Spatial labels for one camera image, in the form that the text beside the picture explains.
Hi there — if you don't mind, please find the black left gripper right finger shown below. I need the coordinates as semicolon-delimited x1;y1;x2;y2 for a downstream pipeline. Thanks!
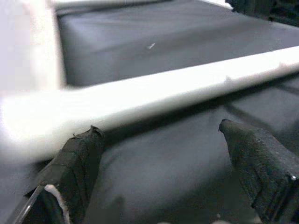
218;119;299;222

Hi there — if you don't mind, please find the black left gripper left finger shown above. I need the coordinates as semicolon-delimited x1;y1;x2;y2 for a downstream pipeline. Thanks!
7;125;106;224

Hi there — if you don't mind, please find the white plastic table leg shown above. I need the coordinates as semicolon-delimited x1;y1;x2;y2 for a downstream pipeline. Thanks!
0;45;299;165

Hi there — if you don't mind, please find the black tablecloth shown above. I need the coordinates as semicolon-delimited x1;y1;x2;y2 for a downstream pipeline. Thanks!
0;0;299;224

